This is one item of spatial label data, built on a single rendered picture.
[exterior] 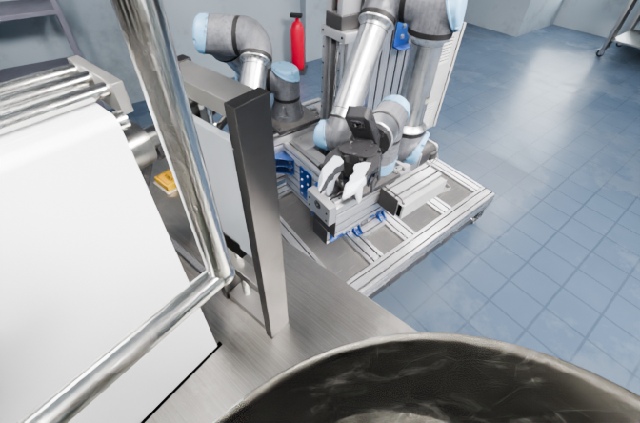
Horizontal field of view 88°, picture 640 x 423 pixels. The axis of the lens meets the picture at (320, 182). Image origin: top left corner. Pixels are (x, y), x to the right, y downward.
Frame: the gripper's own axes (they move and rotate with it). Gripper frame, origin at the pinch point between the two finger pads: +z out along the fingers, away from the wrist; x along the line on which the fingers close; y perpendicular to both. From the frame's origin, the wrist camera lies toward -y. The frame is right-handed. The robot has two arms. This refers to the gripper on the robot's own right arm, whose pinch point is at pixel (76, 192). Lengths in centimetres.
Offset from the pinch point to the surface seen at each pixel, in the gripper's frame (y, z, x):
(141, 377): -7.2, 10.8, 41.2
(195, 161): 42, 3, 62
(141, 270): 14.0, 3.3, 41.3
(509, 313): -109, -119, 102
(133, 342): 32, 9, 61
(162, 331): 32, 7, 62
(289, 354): -19, -10, 54
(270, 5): -42, -263, -207
